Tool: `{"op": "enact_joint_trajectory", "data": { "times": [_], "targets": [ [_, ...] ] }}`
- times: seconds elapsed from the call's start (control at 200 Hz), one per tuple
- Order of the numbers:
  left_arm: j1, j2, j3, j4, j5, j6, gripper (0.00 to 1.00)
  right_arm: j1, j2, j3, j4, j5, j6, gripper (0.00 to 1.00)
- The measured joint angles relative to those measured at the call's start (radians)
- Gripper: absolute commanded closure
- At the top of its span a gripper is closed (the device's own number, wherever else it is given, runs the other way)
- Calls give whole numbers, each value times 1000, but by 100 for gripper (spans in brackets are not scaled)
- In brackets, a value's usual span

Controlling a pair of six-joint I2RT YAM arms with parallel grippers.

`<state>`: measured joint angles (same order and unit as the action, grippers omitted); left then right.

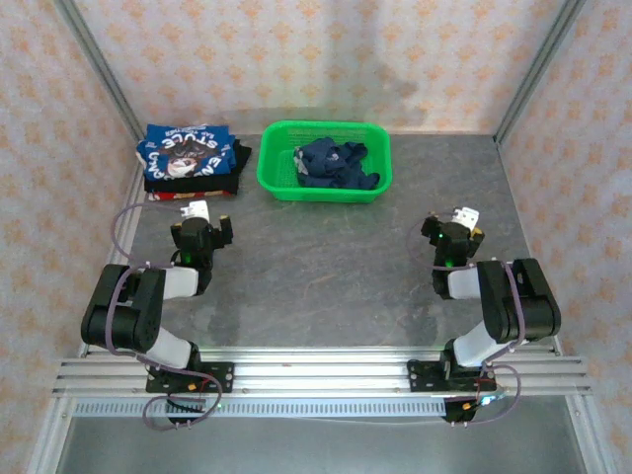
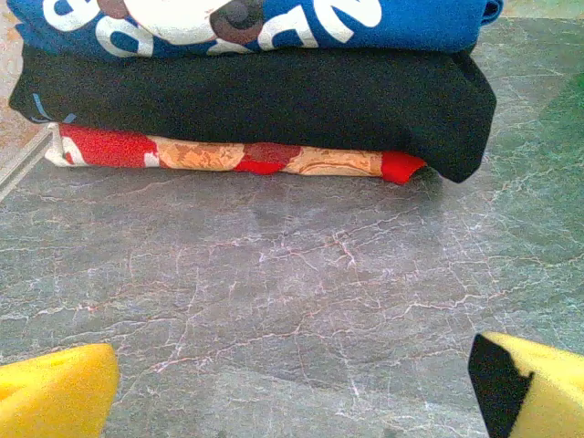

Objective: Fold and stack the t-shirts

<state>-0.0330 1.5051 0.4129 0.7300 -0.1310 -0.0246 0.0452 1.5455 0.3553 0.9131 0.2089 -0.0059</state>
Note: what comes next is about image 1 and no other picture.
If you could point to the green plastic mesh basket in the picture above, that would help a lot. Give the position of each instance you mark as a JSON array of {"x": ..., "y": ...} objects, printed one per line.
[{"x": 276, "y": 148}]

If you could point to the navy blue t-shirt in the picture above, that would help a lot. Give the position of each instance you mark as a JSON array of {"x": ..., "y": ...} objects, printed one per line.
[{"x": 326, "y": 173}]

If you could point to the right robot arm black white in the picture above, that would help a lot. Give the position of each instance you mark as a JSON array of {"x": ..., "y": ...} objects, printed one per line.
[{"x": 498, "y": 301}]

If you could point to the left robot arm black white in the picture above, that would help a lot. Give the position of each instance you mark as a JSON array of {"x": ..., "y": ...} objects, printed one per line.
[{"x": 143, "y": 306}]

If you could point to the stack of folded shirts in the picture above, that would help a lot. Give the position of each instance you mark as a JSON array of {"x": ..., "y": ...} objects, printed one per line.
[{"x": 240, "y": 163}]

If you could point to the folded red t-shirt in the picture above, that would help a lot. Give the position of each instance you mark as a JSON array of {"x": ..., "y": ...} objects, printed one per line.
[{"x": 168, "y": 196}]

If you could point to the folded blue printed t-shirt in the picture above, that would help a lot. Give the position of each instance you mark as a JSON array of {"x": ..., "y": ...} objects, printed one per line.
[{"x": 168, "y": 143}]

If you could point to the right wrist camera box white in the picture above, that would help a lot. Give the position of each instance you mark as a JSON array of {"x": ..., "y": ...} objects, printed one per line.
[{"x": 466, "y": 216}]

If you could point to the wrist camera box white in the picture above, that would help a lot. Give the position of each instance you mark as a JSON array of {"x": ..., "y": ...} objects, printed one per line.
[
  {"x": 196, "y": 210},
  {"x": 466, "y": 216}
]

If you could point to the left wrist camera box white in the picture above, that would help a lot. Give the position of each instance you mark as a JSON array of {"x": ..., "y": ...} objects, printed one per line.
[{"x": 196, "y": 210}]

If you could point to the aluminium table edge rail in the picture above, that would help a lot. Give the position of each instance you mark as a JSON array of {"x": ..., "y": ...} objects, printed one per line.
[
  {"x": 518, "y": 207},
  {"x": 126, "y": 197}
]

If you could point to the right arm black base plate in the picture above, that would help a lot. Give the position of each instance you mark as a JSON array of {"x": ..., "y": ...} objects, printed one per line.
[{"x": 419, "y": 377}]

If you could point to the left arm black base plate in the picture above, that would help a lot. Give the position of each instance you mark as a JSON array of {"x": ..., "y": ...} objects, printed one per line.
[{"x": 222, "y": 377}]

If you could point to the aluminium rail beam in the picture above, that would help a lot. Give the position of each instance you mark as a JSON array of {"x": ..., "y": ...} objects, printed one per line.
[{"x": 321, "y": 375}]

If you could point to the aluminium frame post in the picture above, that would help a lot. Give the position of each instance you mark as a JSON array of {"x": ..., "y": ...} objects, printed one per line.
[
  {"x": 538, "y": 64},
  {"x": 99, "y": 64}
]

